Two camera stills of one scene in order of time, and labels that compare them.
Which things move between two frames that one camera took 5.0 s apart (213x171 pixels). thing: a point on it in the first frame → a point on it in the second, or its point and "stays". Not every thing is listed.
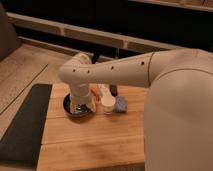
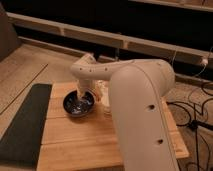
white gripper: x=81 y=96 → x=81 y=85
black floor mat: x=21 y=146 stays
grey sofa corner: x=9 y=40 stays
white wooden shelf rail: x=97 y=34 stays
